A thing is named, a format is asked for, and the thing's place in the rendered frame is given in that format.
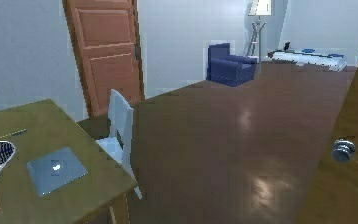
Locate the white chair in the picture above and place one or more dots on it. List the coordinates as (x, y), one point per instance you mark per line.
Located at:
(121, 133)

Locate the floor lamp white shade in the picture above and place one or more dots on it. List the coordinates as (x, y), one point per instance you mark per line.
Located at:
(259, 30)

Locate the dark pencil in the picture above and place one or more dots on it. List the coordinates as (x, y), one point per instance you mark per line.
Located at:
(15, 133)

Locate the small black object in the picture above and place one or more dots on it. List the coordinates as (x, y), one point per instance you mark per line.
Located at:
(286, 46)

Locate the grey closed laptop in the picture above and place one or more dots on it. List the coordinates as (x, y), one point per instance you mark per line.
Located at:
(56, 170)

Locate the blue flat object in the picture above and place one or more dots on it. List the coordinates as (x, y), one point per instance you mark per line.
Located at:
(308, 51)

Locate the white low table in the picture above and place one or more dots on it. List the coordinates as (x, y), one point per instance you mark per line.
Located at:
(312, 59)

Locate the olive wooden desk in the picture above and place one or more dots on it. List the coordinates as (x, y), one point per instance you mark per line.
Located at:
(27, 196)

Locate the silver round door knob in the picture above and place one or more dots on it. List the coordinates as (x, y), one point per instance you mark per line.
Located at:
(343, 150)

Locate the blue armchair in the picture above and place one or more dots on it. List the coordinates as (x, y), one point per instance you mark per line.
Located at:
(229, 66)

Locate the olive wooden door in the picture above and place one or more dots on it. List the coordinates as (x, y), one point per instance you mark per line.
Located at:
(348, 160)

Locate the reddish brown panelled door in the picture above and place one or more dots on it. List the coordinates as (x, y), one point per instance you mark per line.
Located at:
(107, 53)

